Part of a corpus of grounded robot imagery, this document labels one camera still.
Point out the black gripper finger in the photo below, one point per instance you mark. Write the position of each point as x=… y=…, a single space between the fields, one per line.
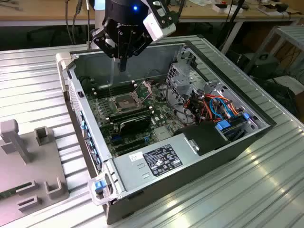
x=141 y=46
x=102 y=41

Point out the black RAM slot bank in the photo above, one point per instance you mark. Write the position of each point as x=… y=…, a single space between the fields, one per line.
x=128 y=115
x=114 y=89

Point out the CPU socket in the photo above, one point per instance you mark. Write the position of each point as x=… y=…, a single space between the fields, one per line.
x=124 y=103

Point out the black expansion slot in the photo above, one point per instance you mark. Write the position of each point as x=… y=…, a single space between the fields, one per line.
x=130 y=148
x=129 y=141

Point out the silver perforated drive cage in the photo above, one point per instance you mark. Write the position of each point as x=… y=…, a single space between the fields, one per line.
x=180 y=80

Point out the long wooden desk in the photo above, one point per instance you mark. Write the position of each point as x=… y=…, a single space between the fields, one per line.
x=35 y=12

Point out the green motherboard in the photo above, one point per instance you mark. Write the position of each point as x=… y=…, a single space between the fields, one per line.
x=164 y=116

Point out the black graphics card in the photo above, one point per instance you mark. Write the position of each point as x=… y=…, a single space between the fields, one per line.
x=135 y=123

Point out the silver chipset heatsink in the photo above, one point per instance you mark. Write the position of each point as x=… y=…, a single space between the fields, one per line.
x=162 y=132

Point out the black tripod pole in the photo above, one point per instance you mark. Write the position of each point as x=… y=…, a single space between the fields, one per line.
x=231 y=23

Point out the black plastic shroud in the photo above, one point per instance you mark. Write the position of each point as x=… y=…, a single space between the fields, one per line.
x=204 y=137

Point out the small blue clip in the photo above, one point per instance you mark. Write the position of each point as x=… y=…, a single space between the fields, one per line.
x=245 y=116

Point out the grey power supply unit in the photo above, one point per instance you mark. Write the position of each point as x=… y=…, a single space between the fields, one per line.
x=133 y=175

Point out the open black PC case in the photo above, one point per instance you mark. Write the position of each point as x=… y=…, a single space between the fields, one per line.
x=213 y=156

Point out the blue case latch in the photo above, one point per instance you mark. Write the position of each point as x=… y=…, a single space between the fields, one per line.
x=99 y=186

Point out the grey parts rack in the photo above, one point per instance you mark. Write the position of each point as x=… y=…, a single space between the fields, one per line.
x=23 y=171

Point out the green RAM stick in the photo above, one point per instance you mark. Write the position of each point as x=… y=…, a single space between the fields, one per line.
x=6 y=194

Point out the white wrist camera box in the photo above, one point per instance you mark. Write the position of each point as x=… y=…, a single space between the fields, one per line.
x=158 y=28

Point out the grey metal shelf frame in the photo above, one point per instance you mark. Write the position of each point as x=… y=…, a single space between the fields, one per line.
x=292 y=31

